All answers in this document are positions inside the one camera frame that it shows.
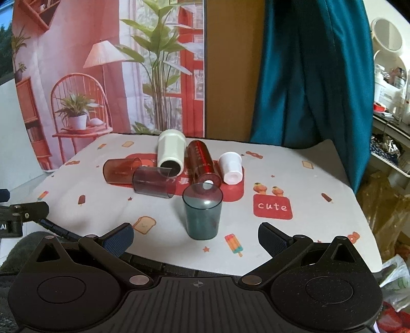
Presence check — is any round white mirror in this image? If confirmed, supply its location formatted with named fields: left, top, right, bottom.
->
left=370, top=17, right=406, bottom=52

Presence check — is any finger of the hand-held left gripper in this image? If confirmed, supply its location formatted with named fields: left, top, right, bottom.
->
left=9, top=201, right=49, bottom=223

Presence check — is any teal curtain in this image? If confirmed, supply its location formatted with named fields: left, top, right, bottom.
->
left=249, top=0, right=376, bottom=194

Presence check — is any small white cup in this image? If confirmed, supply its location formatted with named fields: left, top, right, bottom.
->
left=218, top=152, right=243, bottom=185

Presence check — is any white vanity shelf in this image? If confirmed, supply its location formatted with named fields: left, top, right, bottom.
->
left=372, top=50, right=410, bottom=177

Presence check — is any purple transparent cup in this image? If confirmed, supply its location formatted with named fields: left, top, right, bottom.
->
left=132, top=166, right=176, bottom=199

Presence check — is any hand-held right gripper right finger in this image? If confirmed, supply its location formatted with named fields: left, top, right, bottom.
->
left=241, top=222, right=357, bottom=286

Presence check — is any dark grey fuzzy cloth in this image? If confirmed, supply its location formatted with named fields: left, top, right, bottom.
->
left=0, top=233, right=44, bottom=276

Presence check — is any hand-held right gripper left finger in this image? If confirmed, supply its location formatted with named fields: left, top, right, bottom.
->
left=34, top=222, right=154, bottom=287

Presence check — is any red-brown transparent cup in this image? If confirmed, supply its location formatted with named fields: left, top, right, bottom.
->
left=102, top=157, right=143, bottom=185

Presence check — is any printed room backdrop cloth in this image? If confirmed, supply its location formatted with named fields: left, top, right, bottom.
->
left=11, top=0, right=206, bottom=172

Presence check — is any red cloth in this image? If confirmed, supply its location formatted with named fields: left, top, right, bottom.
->
left=377, top=301, right=410, bottom=333

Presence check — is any cream white cup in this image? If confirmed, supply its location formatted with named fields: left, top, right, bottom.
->
left=157, top=129, right=187, bottom=177

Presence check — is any white board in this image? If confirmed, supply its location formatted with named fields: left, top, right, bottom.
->
left=0, top=77, right=56, bottom=193

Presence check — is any white plastic bag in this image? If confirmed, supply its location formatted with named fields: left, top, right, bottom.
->
left=381, top=254, right=410, bottom=312

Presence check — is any teal transparent cup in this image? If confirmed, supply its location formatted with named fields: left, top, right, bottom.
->
left=182, top=184, right=223, bottom=241

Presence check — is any red metallic cup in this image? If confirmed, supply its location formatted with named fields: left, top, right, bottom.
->
left=185, top=139, right=222, bottom=190

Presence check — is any white pump bottle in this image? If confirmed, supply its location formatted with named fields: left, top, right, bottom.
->
left=374, top=64, right=385, bottom=94

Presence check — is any yellow plastic bag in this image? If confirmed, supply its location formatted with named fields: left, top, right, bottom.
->
left=357, top=172, right=410, bottom=261

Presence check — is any printed white tablecloth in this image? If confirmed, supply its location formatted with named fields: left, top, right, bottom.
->
left=32, top=132, right=384, bottom=283

